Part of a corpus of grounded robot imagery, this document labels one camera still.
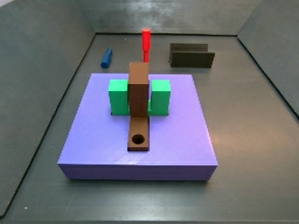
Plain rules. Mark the black angle bracket fixture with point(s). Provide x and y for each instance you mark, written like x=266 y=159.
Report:
x=191 y=55

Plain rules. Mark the red hexagonal peg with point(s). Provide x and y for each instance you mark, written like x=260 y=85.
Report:
x=145 y=33

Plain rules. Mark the green U-shaped block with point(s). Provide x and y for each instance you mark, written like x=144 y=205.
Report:
x=157 y=103

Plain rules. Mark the brown bracket with holes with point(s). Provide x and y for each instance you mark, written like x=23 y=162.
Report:
x=137 y=104

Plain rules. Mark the purple base block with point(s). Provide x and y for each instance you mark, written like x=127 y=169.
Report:
x=180 y=151

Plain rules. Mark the blue hexagonal peg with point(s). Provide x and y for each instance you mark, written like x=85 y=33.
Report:
x=107 y=58

